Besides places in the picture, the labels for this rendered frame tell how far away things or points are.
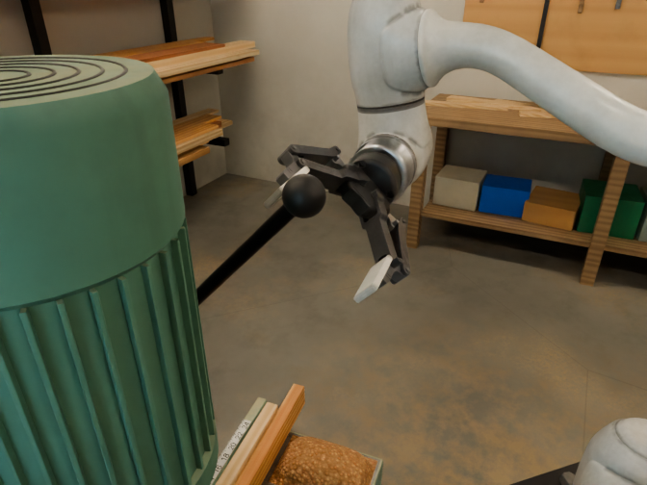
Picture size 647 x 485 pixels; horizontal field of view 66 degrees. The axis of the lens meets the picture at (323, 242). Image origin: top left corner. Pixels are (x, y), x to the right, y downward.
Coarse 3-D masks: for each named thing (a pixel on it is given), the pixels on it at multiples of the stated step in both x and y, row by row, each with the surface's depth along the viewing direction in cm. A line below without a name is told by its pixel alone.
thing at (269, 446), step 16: (288, 400) 82; (304, 400) 86; (288, 416) 79; (272, 432) 76; (288, 432) 80; (256, 448) 73; (272, 448) 75; (256, 464) 71; (240, 480) 69; (256, 480) 70
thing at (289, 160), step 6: (288, 156) 56; (294, 156) 56; (288, 162) 56; (294, 162) 56; (288, 168) 54; (294, 168) 55; (300, 168) 56; (282, 174) 53; (288, 174) 53; (294, 174) 54; (276, 180) 54; (282, 180) 53
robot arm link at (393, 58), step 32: (352, 0) 69; (384, 0) 65; (416, 0) 67; (352, 32) 69; (384, 32) 66; (416, 32) 65; (448, 32) 65; (480, 32) 64; (352, 64) 71; (384, 64) 68; (416, 64) 66; (448, 64) 67; (480, 64) 65; (512, 64) 63; (544, 64) 62; (384, 96) 70; (416, 96) 71; (544, 96) 63; (576, 96) 61; (608, 96) 61; (576, 128) 64; (608, 128) 61; (640, 128) 60; (640, 160) 62
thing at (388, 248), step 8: (376, 192) 62; (376, 200) 62; (376, 208) 61; (384, 208) 62; (376, 216) 61; (384, 216) 61; (368, 224) 62; (376, 224) 61; (384, 224) 60; (368, 232) 61; (376, 232) 60; (384, 232) 59; (376, 240) 60; (384, 240) 59; (376, 248) 59; (384, 248) 58; (392, 248) 58; (376, 256) 59; (384, 256) 59; (392, 256) 58; (392, 264) 57; (400, 264) 57
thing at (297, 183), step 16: (304, 176) 38; (288, 192) 38; (304, 192) 38; (320, 192) 38; (288, 208) 39; (304, 208) 38; (320, 208) 39; (272, 224) 41; (256, 240) 42; (240, 256) 44; (224, 272) 45; (208, 288) 47
